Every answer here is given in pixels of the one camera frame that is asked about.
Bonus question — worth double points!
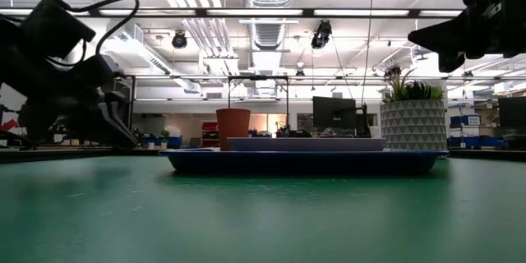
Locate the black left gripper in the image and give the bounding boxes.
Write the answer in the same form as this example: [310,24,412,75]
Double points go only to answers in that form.
[18,53,139,149]

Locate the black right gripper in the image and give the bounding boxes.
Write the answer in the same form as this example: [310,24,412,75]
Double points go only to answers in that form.
[408,6,526,74]

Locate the red-orange plastic cup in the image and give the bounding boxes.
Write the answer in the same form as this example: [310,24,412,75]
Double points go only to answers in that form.
[215,108,252,152]

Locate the white round plate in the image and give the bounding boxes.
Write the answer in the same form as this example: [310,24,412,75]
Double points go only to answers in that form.
[226,136,388,152]

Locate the blue plastic tray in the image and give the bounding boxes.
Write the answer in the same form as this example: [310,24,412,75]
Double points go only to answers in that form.
[158,147,450,175]

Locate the green spiky plant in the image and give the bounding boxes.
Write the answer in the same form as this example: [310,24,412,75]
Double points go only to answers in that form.
[382,64,445,103]

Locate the blue storage bin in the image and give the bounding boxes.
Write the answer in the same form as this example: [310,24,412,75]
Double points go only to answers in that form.
[450,114,482,127]

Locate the grey patterned planter pot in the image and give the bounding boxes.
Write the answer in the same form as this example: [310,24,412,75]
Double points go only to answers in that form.
[380,98,448,152]

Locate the black computer monitor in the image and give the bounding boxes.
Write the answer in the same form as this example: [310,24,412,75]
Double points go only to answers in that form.
[497,96,526,129]
[311,95,358,131]

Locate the red drawer cabinet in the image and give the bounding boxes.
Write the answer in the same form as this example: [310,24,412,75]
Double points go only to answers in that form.
[201,121,219,148]

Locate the black table frame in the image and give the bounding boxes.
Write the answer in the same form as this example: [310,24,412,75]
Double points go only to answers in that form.
[0,146,526,164]

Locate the thin hanging cable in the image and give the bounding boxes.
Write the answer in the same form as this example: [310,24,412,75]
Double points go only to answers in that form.
[360,0,376,108]

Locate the black hanging ceiling camera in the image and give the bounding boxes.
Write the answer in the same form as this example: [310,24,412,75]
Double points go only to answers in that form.
[310,20,333,50]
[171,30,189,49]

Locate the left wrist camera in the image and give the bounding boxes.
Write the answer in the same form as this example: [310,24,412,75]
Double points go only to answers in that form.
[18,0,98,61]

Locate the black overhead rail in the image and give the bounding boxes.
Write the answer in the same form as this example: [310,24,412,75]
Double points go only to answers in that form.
[0,7,465,19]

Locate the black metal frame stand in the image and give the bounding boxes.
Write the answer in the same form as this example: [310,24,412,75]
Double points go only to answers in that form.
[227,74,290,132]

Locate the silver ventilation duct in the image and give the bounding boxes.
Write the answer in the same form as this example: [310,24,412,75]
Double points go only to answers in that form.
[242,0,300,50]

